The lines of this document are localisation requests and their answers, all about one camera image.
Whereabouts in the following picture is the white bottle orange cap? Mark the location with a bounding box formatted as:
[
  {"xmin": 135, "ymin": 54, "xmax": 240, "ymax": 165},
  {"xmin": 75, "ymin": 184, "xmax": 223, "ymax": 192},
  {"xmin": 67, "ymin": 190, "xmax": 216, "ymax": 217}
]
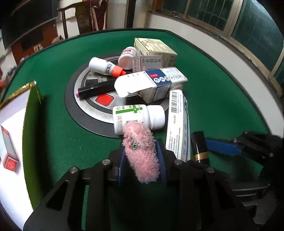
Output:
[{"xmin": 89, "ymin": 57, "xmax": 126, "ymax": 77}]

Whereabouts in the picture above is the white blue medicine box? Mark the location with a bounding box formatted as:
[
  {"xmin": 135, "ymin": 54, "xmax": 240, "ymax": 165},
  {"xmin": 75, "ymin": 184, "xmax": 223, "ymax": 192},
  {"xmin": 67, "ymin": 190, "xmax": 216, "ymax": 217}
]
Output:
[{"xmin": 114, "ymin": 67, "xmax": 188, "ymax": 103}]

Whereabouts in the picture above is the small white red-label bottle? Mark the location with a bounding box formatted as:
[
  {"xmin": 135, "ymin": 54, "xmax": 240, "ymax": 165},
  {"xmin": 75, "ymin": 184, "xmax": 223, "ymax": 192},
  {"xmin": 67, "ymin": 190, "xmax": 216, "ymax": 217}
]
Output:
[{"xmin": 118, "ymin": 46, "xmax": 137, "ymax": 70}]

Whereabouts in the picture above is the grey red small box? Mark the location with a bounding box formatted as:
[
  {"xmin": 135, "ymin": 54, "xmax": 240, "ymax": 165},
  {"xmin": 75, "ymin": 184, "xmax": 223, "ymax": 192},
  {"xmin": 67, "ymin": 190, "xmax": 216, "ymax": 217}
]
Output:
[{"xmin": 1, "ymin": 126, "xmax": 19, "ymax": 172}]

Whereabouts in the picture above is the white tray gold rim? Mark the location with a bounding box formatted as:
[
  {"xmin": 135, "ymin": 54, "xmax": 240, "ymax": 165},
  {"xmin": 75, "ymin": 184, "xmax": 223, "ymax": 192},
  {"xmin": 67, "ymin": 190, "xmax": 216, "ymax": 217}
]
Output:
[{"xmin": 1, "ymin": 81, "xmax": 41, "ymax": 230}]

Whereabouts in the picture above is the white bottle green label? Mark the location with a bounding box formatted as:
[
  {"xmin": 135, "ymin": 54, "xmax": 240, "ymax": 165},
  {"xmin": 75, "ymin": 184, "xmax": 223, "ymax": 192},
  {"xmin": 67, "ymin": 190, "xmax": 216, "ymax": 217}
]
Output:
[{"xmin": 113, "ymin": 104, "xmax": 166, "ymax": 135}]

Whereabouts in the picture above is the beige cardboard box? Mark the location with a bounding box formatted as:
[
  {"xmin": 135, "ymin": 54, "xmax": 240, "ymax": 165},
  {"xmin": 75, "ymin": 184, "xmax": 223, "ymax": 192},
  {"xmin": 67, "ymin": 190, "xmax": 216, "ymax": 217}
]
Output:
[{"xmin": 134, "ymin": 37, "xmax": 178, "ymax": 67}]

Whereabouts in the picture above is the black flat television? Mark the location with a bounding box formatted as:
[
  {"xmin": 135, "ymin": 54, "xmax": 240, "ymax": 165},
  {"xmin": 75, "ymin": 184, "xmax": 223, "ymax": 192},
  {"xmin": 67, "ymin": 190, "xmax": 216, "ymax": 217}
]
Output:
[{"xmin": 1, "ymin": 1, "xmax": 58, "ymax": 48}]

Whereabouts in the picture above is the round silver table console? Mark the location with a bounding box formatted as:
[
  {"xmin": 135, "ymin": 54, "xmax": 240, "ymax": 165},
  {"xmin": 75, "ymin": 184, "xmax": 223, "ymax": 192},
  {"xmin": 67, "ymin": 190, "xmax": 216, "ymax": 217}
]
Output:
[{"xmin": 64, "ymin": 54, "xmax": 176, "ymax": 139}]

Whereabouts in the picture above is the black gold lipstick tube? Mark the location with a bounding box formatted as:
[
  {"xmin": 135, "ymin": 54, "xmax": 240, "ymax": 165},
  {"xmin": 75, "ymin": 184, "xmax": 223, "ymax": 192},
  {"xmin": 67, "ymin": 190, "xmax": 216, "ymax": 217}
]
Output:
[{"xmin": 191, "ymin": 131, "xmax": 210, "ymax": 166}]

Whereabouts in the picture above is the window with metal grille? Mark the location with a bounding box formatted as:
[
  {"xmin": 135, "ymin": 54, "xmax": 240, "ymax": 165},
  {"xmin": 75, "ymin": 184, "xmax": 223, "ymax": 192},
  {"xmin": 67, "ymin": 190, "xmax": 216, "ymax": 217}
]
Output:
[{"xmin": 151, "ymin": 0, "xmax": 283, "ymax": 92}]

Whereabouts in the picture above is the long white barcode box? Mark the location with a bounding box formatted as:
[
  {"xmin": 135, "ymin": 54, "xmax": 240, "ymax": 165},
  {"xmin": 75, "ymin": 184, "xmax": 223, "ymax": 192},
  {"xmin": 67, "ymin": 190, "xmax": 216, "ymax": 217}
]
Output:
[{"xmin": 166, "ymin": 90, "xmax": 191, "ymax": 162}]

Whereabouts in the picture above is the pink white medicine box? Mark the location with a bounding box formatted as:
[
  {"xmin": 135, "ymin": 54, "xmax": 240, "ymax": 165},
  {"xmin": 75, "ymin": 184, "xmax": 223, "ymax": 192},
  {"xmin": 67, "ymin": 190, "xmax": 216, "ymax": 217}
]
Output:
[{"xmin": 132, "ymin": 55, "xmax": 163, "ymax": 73}]

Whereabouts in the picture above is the pink fluffy scrunchie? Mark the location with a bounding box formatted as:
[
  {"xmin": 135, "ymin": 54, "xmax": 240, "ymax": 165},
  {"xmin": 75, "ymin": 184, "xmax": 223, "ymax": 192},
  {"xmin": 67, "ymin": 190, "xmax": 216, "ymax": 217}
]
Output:
[{"xmin": 122, "ymin": 121, "xmax": 160, "ymax": 183}]

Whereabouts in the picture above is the black marker pink end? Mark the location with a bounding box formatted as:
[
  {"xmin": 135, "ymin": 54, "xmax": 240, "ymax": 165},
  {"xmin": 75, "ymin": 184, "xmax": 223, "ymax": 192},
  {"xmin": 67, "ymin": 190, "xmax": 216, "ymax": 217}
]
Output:
[{"xmin": 75, "ymin": 80, "xmax": 115, "ymax": 99}]

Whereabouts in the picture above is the dark wooden chair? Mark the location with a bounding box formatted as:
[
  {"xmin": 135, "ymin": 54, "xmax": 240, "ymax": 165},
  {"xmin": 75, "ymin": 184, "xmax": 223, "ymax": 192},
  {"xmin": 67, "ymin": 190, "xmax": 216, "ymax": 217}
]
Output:
[{"xmin": 57, "ymin": 1, "xmax": 108, "ymax": 39}]

